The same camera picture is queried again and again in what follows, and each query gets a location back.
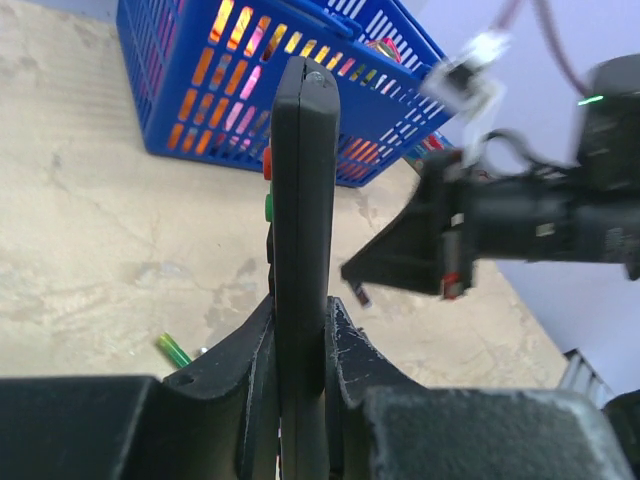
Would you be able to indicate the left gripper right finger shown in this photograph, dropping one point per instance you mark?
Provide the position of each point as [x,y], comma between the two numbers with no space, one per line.
[361,387]

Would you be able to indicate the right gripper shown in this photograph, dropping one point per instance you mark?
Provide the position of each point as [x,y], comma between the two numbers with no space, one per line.
[526,218]

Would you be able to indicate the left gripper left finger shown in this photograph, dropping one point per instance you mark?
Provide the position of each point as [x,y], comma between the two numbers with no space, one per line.
[227,427]

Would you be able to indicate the dark battery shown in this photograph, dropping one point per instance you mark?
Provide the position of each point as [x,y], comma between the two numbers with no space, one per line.
[361,295]

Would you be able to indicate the black remote control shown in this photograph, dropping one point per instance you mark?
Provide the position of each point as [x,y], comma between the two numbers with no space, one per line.
[304,133]

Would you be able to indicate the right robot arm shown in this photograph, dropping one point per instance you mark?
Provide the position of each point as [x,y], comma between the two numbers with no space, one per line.
[608,145]

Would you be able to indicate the green battery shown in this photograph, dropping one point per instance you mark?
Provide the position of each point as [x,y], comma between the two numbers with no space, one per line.
[170,349]

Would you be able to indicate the blue green sponge pack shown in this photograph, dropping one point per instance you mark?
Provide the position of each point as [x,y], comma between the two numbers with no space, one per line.
[417,155]

